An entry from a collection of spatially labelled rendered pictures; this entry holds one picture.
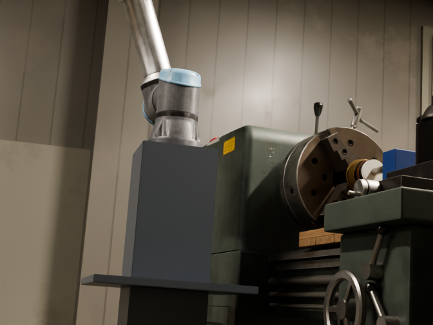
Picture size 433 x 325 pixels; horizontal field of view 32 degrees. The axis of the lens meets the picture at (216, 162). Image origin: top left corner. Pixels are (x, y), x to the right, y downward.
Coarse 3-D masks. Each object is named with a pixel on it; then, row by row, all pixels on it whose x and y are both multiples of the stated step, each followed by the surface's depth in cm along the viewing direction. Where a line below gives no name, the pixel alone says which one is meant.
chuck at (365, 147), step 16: (336, 128) 217; (352, 128) 219; (304, 144) 215; (320, 144) 215; (352, 144) 218; (368, 144) 220; (288, 160) 220; (304, 160) 212; (320, 160) 214; (288, 176) 216; (304, 176) 211; (320, 176) 213; (288, 192) 216; (304, 192) 210; (320, 192) 212; (304, 208) 211; (320, 208) 211; (304, 224) 218
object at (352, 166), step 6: (354, 162) 207; (360, 162) 205; (348, 168) 206; (354, 168) 204; (360, 168) 201; (348, 174) 206; (354, 174) 203; (360, 174) 201; (348, 180) 206; (354, 180) 203
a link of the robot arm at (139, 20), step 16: (128, 0) 217; (144, 0) 217; (128, 16) 218; (144, 16) 216; (144, 32) 216; (160, 32) 220; (144, 48) 216; (160, 48) 217; (144, 64) 216; (160, 64) 216; (144, 80) 216; (144, 96) 216; (144, 112) 220
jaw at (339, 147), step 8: (320, 136) 215; (328, 136) 215; (336, 136) 212; (328, 144) 212; (336, 144) 212; (328, 152) 214; (336, 152) 210; (344, 152) 211; (336, 160) 212; (344, 160) 208; (352, 160) 208; (336, 168) 214; (344, 168) 210
